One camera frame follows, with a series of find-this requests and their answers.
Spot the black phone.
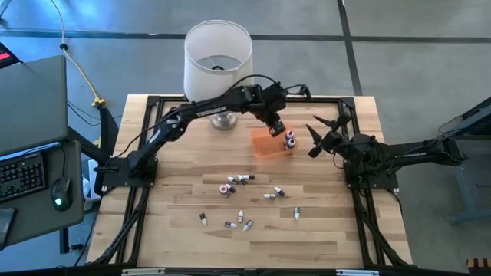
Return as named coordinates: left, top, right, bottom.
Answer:
left=0, top=207, right=17, bottom=251

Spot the blue grey table frame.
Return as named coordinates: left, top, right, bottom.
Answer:
left=439, top=95, right=491, bottom=225

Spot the black device red light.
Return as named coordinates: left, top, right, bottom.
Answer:
left=0, top=41, right=23, bottom=70

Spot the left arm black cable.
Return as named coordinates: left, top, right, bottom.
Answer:
left=229, top=74, right=312, bottom=101

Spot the black aluminium rig frame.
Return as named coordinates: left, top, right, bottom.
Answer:
left=86, top=94, right=414, bottom=269

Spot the white shade silver lamp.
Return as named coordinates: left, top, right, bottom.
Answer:
left=183, top=19, right=254, bottom=132

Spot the white power box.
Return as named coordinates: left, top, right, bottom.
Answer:
left=81, top=159, right=101, bottom=202

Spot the black mouse with light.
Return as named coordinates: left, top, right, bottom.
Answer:
left=51, top=176, right=74, bottom=212

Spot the orange black striped block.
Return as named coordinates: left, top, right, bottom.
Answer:
left=466, top=258, right=491, bottom=274

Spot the grey computer monitor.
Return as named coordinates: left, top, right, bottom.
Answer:
left=0, top=55, right=69, bottom=157

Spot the black computer keyboard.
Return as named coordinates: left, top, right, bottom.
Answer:
left=0, top=152, right=48, bottom=203

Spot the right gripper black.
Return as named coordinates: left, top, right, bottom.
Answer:
left=305, top=113, right=353, bottom=159

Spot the orange translucent plastic bin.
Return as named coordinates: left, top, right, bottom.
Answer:
left=251, top=126, right=299, bottom=160

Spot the grey computer desk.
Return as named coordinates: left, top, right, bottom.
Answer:
left=0, top=140, right=86, bottom=248

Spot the yellow cable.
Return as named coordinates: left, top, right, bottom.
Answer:
left=49, top=0, right=107, bottom=108

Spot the silver aluminium frame bracket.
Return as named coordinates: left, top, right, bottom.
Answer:
left=335, top=269, right=380, bottom=276
left=121, top=268, right=166, bottom=276

